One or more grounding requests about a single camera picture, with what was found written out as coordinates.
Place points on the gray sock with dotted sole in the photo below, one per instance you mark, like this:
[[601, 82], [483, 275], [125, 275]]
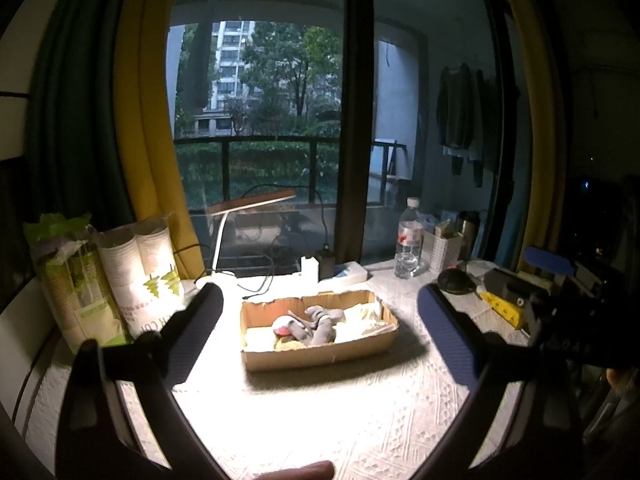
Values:
[[325, 314]]

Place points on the dark hanging sweater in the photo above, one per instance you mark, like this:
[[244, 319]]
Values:
[[457, 105]]

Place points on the white mesh holder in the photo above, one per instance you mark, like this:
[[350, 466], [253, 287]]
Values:
[[442, 252]]

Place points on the clear water bottle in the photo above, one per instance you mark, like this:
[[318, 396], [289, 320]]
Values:
[[409, 250]]

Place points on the person's left hand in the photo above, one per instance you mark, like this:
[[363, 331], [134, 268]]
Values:
[[300, 471]]

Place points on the person's right hand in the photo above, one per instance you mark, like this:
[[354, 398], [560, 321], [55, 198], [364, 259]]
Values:
[[620, 382]]

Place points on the green paper package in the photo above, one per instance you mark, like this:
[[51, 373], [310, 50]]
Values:
[[80, 290]]

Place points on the cardboard box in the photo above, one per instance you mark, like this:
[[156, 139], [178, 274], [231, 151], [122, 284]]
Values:
[[310, 357]]

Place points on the yellow curtain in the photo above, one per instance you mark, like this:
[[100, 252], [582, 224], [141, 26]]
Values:
[[540, 160], [145, 160]]

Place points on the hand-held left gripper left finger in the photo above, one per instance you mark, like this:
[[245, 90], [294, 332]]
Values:
[[200, 320]]

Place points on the white textured tablecloth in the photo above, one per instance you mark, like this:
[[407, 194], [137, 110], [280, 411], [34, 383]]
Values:
[[325, 420]]

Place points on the white desk lamp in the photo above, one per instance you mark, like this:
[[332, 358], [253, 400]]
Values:
[[217, 277]]

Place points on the white power adapter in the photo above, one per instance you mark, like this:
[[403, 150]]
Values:
[[310, 270]]

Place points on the balcony railing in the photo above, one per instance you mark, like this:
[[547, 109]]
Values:
[[225, 170]]

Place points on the bubble wrap piece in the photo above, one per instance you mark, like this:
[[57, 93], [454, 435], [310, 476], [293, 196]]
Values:
[[281, 321]]

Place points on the dark window frame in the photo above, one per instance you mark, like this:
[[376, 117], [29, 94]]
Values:
[[355, 110]]

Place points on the black power adapter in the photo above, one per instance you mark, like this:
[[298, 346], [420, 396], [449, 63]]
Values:
[[327, 262]]

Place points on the yellow packet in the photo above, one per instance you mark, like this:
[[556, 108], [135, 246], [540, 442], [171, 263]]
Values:
[[505, 307]]

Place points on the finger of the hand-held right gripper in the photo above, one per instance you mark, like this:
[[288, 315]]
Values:
[[547, 260], [507, 287]]

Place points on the bag of paper cups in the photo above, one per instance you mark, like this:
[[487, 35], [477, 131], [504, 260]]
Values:
[[145, 285]]

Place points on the dark green curtain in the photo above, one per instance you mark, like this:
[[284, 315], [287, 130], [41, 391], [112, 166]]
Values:
[[75, 110]]

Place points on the apartment building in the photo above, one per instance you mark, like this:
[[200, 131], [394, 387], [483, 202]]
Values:
[[230, 65]]

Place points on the dark thermos flask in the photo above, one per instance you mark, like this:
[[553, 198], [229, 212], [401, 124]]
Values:
[[470, 230]]

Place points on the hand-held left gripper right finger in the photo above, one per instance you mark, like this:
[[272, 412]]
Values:
[[445, 325]]

